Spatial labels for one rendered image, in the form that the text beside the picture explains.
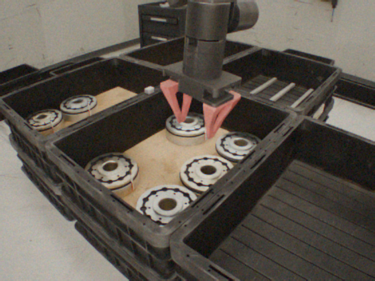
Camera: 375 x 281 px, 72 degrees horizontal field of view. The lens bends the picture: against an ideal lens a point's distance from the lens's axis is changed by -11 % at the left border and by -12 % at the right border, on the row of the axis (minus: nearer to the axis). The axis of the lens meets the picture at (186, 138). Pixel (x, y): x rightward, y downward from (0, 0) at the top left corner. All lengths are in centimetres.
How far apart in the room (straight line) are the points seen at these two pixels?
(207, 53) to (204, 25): 4
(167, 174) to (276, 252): 25
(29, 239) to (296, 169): 60
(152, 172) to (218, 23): 32
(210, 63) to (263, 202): 27
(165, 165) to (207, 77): 25
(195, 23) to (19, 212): 60
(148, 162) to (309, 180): 33
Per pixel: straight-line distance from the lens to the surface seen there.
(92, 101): 82
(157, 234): 34
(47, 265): 64
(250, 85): 98
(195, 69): 40
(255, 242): 47
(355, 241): 53
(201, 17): 38
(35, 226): 72
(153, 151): 63
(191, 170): 53
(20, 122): 64
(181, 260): 33
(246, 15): 44
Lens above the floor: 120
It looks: 33 degrees down
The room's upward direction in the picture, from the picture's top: straight up
